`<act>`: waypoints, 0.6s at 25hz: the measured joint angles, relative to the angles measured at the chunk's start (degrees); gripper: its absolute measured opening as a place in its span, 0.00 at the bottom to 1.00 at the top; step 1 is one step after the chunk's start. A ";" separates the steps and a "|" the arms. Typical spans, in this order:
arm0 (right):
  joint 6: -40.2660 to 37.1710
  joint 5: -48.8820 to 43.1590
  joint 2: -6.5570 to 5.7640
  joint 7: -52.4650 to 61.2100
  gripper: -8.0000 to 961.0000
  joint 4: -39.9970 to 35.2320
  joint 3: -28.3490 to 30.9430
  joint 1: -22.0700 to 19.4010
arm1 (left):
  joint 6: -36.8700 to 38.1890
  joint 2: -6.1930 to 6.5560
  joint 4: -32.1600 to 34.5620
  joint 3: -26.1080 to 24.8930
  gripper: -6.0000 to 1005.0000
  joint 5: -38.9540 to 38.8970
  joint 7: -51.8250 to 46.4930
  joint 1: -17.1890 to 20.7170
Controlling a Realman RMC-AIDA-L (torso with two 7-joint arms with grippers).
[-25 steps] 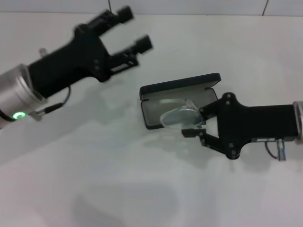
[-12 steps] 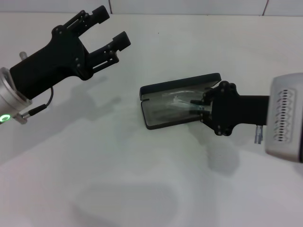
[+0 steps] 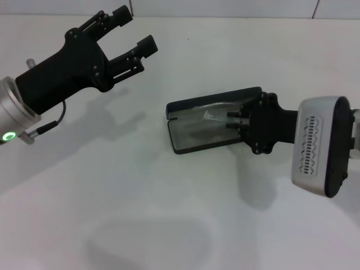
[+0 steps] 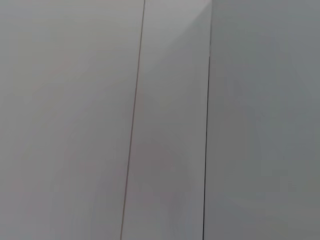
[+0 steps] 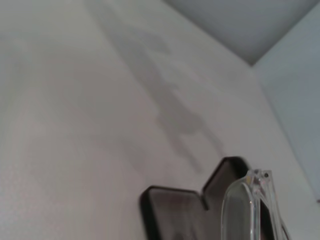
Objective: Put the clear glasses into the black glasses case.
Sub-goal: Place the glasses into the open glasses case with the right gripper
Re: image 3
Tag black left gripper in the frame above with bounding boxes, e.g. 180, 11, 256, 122
15, 4, 159, 115

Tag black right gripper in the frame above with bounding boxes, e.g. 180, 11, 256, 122
226, 91, 300, 155

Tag clear rimless glasses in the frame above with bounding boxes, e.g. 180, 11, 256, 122
192, 103, 242, 141

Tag black glasses case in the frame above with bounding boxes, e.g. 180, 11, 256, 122
165, 86, 264, 155

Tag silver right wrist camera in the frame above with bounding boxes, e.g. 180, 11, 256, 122
290, 95, 357, 199

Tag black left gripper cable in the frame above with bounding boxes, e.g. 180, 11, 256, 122
24, 100, 67, 144

